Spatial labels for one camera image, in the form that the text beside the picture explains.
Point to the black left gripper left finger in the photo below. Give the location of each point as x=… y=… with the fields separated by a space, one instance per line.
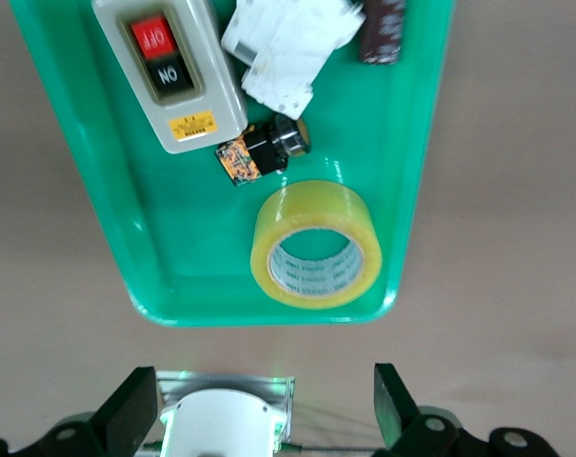
x=121 y=419

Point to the white circuit breaker block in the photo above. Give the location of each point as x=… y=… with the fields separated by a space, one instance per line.
x=292 y=47

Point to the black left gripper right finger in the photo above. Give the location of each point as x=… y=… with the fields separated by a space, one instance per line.
x=394 y=414

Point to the yellow clear packing tape roll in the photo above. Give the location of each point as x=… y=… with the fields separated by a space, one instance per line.
x=316 y=204

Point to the beige on-off switch box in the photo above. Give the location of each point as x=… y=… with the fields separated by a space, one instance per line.
x=211 y=71

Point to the green plastic tray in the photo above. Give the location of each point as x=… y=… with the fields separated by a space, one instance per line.
x=197 y=247

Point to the black push button with circuit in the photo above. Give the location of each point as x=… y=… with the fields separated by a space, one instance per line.
x=264 y=147

